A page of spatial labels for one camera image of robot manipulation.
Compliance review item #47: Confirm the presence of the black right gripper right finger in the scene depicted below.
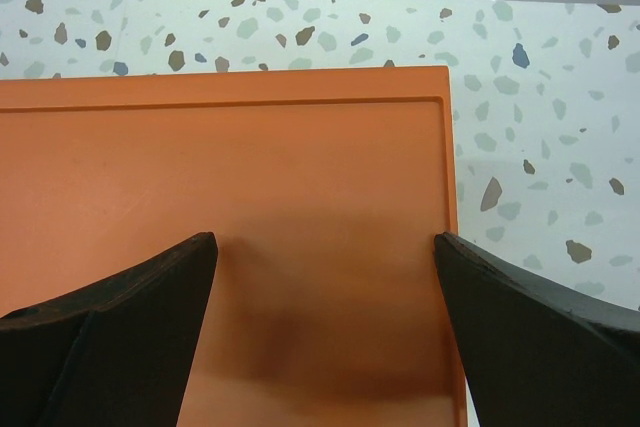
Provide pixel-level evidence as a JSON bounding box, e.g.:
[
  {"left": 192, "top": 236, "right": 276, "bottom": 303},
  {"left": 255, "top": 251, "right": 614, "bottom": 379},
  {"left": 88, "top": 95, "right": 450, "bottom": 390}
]
[{"left": 434, "top": 232, "right": 639, "bottom": 427}]

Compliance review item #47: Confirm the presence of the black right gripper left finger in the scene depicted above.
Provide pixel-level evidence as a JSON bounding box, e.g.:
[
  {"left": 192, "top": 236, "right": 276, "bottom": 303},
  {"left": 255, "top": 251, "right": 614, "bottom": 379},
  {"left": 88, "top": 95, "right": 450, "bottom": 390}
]
[{"left": 1, "top": 232, "right": 217, "bottom": 426}]

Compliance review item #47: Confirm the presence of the orange drawer cabinet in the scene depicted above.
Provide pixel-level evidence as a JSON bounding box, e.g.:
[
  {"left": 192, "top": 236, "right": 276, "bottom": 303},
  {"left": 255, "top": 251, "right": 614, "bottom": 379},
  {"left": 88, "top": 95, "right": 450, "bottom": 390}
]
[{"left": 1, "top": 66, "right": 467, "bottom": 426}]

